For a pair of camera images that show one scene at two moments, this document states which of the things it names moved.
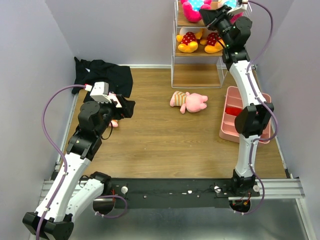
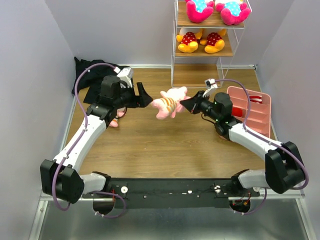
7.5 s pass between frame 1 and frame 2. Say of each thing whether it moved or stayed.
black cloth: stayed
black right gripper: moved
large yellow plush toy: stayed
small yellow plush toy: stayed
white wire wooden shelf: stayed
